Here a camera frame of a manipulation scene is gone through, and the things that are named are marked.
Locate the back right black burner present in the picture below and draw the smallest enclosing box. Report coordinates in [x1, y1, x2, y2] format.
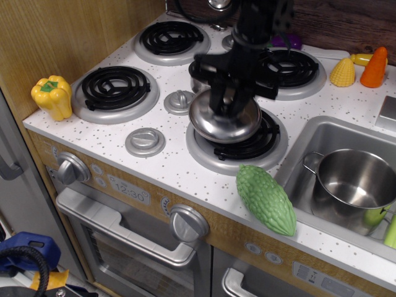
[256, 49, 319, 88]

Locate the blue clamp tool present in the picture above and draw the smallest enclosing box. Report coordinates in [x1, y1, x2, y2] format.
[1, 232, 61, 272]

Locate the left silver oven dial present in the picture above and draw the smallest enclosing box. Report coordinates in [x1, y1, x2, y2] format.
[57, 152, 91, 186]

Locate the black corrugated cable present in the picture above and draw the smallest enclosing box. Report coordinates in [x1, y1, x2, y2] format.
[173, 0, 242, 24]

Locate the orange carrot toy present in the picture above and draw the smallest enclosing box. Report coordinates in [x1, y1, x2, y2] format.
[360, 46, 388, 88]

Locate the green bitter melon toy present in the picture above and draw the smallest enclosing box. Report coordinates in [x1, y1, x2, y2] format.
[236, 165, 296, 236]

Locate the large steel pot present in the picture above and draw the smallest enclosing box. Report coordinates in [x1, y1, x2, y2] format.
[302, 149, 395, 236]

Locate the silver oven door handle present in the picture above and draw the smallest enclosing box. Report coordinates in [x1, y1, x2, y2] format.
[56, 188, 196, 270]

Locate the grey sink basin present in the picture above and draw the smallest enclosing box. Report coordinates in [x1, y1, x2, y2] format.
[276, 116, 395, 261]

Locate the oven clock display panel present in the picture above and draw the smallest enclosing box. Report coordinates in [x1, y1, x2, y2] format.
[107, 174, 151, 205]

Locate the silver stovetop knob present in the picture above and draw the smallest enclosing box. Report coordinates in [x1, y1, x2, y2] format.
[164, 90, 195, 116]
[222, 35, 234, 51]
[125, 127, 166, 158]

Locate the yellow bell pepper toy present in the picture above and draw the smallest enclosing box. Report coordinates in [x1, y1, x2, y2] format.
[30, 75, 72, 121]

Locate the lower silver stovetop knob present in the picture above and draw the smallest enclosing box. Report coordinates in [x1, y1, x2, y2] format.
[125, 127, 166, 158]

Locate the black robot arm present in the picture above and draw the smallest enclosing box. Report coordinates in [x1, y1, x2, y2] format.
[191, 1, 294, 117]

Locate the right silver oven dial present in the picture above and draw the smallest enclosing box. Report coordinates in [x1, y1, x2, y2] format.
[170, 204, 210, 243]

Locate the front left black burner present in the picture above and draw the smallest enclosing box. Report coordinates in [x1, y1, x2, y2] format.
[81, 66, 151, 111]

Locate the upper silver stovetop knob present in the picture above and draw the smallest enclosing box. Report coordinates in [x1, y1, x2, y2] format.
[164, 90, 195, 116]

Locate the back left black burner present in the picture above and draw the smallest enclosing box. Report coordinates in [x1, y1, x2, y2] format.
[139, 21, 204, 55]

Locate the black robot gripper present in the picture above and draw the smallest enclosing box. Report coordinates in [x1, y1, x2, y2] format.
[193, 44, 278, 116]

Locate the back silver stovetop knob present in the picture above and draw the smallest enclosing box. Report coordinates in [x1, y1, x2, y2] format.
[222, 35, 234, 51]

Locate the yellow corn toy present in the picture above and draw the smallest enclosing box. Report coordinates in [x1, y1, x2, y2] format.
[330, 58, 355, 87]

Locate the purple eggplant toy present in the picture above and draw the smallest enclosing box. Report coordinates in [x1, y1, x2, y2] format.
[270, 33, 303, 50]

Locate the silver oven dial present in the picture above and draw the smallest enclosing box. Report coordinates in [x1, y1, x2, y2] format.
[170, 204, 210, 243]
[57, 152, 91, 186]

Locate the small steel pan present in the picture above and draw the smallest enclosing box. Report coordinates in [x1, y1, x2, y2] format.
[189, 61, 215, 93]

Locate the yellow orange toy vegetable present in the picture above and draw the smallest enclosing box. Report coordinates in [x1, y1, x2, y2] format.
[350, 53, 373, 66]

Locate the silver faucet base block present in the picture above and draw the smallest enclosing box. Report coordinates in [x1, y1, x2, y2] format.
[375, 96, 396, 131]

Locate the lower right door handle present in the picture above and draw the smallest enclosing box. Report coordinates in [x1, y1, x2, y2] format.
[221, 267, 279, 297]

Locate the shiny steel pot lid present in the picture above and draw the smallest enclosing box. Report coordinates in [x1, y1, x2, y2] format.
[189, 89, 261, 144]

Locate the black braided hose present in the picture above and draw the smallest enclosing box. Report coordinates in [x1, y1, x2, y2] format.
[0, 246, 51, 292]

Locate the grey fridge door handle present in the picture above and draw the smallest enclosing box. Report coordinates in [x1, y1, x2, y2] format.
[0, 129, 25, 181]

